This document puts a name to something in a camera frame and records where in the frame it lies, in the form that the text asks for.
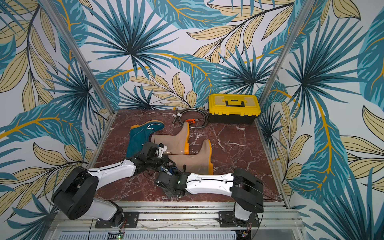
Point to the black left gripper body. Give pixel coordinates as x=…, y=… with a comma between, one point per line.
x=158, y=163

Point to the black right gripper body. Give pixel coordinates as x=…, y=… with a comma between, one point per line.
x=160, y=180

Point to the beige boot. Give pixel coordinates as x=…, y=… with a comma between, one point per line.
x=199, y=163
x=177, y=144

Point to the blue grey cloth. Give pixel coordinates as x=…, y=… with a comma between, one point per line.
x=174, y=171

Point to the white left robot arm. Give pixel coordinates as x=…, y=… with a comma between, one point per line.
x=75, y=197

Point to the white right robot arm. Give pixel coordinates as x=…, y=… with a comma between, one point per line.
x=243, y=187

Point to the teal rubber boot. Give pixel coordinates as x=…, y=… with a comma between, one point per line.
x=140, y=134

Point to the yellow black toolbox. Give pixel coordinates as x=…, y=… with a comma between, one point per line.
x=233, y=109

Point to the aluminium front rail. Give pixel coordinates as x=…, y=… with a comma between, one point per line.
x=184, y=221

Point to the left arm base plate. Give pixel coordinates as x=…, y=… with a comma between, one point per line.
x=121, y=220

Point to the red handled pliers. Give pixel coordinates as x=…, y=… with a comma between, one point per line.
x=192, y=121

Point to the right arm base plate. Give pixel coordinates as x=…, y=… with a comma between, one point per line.
x=234, y=220

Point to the right aluminium frame post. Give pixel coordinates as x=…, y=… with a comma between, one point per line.
x=299, y=21

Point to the aluminium frame post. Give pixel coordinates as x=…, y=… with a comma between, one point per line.
x=299, y=21
x=59, y=22

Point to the left aluminium frame post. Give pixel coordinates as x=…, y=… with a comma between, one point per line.
x=59, y=22

